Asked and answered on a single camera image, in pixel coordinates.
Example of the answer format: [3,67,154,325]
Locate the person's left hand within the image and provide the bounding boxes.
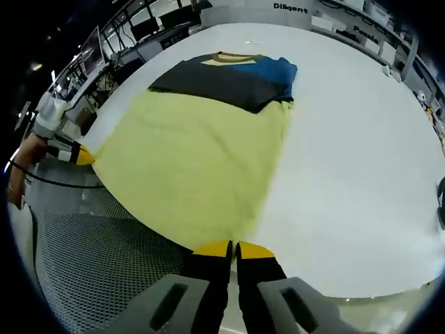
[16,134,49,167]

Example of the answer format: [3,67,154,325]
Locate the wide white box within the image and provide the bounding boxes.
[311,15,337,33]

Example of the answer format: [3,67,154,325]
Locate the black curved object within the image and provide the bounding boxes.
[436,177,445,230]

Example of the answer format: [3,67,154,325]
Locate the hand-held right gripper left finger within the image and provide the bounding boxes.
[133,239,234,334]

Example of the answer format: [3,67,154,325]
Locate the black cable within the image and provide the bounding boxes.
[8,160,105,191]

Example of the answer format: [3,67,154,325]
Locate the row of white storage bins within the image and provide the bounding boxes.
[361,0,396,20]

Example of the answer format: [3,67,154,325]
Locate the large white-framed monitor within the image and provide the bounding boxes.
[81,26,106,76]

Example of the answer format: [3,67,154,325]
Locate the yellow garment with coloured sleeves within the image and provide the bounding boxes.
[90,51,300,252]

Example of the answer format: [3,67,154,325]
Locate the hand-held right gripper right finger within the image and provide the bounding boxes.
[234,241,341,334]

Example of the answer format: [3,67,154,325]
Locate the tall white box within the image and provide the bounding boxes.
[380,40,398,67]

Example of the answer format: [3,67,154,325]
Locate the dark cloth pile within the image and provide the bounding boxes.
[335,29,362,43]

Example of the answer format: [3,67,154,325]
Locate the grey metal shelf unit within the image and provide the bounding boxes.
[311,0,445,116]

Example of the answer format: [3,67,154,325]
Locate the black monitor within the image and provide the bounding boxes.
[159,3,195,26]
[130,15,161,41]

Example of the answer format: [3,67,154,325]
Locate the clutter of small items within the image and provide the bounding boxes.
[413,88,445,140]

